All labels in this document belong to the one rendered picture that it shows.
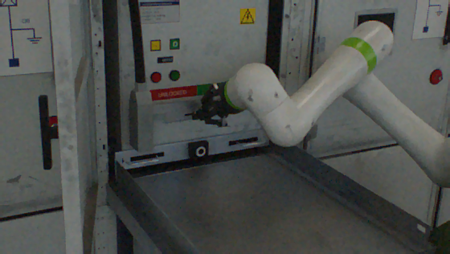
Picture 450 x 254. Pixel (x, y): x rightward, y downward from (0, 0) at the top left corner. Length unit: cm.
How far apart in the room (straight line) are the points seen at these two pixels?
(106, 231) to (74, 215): 74
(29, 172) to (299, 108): 74
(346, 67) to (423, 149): 38
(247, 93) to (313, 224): 39
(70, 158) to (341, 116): 123
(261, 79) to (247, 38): 46
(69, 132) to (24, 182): 65
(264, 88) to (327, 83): 21
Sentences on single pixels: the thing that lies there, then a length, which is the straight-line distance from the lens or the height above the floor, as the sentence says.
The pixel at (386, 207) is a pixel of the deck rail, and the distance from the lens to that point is 165.
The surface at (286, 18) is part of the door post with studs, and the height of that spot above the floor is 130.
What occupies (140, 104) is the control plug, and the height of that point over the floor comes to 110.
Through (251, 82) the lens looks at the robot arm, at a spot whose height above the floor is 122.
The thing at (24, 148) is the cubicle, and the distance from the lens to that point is 169.
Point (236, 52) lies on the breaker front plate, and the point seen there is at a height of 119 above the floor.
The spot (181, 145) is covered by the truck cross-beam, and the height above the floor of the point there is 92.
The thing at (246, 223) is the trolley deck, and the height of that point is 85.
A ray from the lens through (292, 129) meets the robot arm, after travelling 149.
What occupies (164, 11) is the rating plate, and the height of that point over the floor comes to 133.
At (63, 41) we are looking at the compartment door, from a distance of 105.
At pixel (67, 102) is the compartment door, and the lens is 107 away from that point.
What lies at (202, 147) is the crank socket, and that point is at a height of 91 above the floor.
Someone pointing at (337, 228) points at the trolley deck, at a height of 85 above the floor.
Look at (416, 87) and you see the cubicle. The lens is 234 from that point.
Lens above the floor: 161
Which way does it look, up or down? 20 degrees down
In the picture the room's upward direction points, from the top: 2 degrees clockwise
